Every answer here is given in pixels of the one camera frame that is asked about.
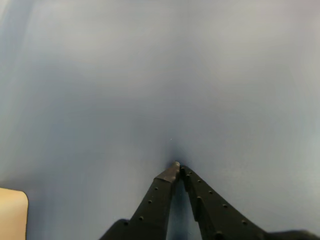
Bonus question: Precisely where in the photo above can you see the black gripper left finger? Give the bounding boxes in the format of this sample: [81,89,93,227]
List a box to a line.
[99,161,181,240]

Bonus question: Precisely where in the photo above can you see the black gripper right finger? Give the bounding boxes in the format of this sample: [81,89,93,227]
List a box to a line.
[179,166,267,240]

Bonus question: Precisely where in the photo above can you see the beige rounded box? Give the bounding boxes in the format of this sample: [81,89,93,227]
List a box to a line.
[0,187,29,240]

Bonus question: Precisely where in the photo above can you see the dark blue-grey mat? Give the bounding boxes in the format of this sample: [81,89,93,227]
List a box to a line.
[0,0,320,240]

